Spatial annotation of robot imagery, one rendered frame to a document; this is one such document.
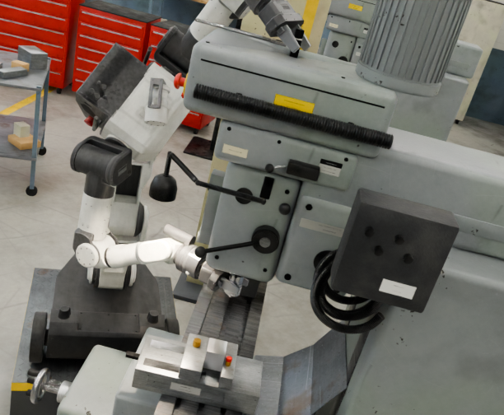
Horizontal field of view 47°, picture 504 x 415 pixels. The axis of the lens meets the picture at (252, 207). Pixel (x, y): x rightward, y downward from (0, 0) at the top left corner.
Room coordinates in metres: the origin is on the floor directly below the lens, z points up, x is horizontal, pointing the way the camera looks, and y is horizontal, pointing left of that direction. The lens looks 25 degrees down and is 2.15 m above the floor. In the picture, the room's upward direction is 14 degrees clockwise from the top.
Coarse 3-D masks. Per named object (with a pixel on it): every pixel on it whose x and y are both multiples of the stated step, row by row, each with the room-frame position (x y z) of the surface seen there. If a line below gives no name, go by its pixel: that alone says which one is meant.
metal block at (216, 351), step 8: (208, 344) 1.29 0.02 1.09; (216, 344) 1.30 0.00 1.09; (224, 344) 1.31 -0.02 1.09; (208, 352) 1.26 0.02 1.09; (216, 352) 1.27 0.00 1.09; (224, 352) 1.27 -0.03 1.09; (208, 360) 1.26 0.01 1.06; (216, 360) 1.26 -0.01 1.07; (208, 368) 1.26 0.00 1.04; (216, 368) 1.26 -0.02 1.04
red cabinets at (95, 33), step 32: (0, 0) 5.99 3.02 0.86; (32, 0) 6.02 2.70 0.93; (64, 0) 6.04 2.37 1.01; (0, 32) 5.99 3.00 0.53; (32, 32) 6.02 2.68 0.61; (64, 32) 6.05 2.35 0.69; (96, 32) 6.05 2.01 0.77; (128, 32) 6.03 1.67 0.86; (160, 32) 5.96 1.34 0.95; (64, 64) 6.05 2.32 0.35; (96, 64) 6.04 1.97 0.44
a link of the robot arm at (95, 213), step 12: (84, 204) 1.54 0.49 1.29; (96, 204) 1.53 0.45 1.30; (108, 204) 1.56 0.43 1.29; (84, 216) 1.53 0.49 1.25; (96, 216) 1.53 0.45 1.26; (108, 216) 1.57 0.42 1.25; (84, 228) 1.53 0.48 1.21; (96, 228) 1.53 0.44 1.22; (108, 228) 1.60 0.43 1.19; (84, 240) 1.51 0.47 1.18; (84, 252) 1.50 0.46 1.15; (96, 252) 1.49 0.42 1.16; (84, 264) 1.49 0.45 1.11
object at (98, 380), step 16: (96, 352) 1.53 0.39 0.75; (112, 352) 1.55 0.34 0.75; (96, 368) 1.46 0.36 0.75; (112, 368) 1.47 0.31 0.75; (80, 384) 1.37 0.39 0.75; (96, 384) 1.39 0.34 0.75; (112, 384) 1.41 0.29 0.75; (64, 400) 1.30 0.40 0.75; (80, 400) 1.31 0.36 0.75; (96, 400) 1.32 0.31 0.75; (112, 400) 1.34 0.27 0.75
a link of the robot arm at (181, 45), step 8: (176, 32) 1.82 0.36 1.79; (176, 40) 1.81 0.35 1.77; (184, 40) 1.80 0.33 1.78; (192, 40) 1.78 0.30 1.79; (168, 48) 1.80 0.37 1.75; (176, 48) 1.80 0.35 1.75; (184, 48) 1.80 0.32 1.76; (192, 48) 1.79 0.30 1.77; (168, 56) 1.81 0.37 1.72; (176, 56) 1.80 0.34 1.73; (184, 56) 1.80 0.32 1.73; (176, 64) 1.83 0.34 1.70; (184, 64) 1.81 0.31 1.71
